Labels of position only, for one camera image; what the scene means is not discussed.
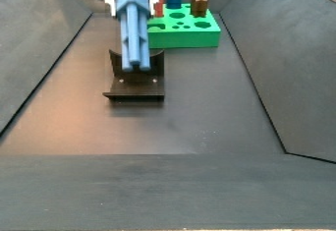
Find black curved fixture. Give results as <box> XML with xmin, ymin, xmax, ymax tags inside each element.
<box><xmin>103</xmin><ymin>49</ymin><xmax>166</xmax><ymax>100</ymax></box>

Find red two-legged block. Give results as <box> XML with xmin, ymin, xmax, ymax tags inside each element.
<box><xmin>152</xmin><ymin>0</ymin><xmax>164</xmax><ymax>18</ymax></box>

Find brown star block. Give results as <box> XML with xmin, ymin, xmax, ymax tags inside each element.
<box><xmin>191</xmin><ymin>0</ymin><xmax>210</xmax><ymax>18</ymax></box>

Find green shape sorter base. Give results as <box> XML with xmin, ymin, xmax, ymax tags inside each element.
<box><xmin>147</xmin><ymin>4</ymin><xmax>220</xmax><ymax>49</ymax></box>

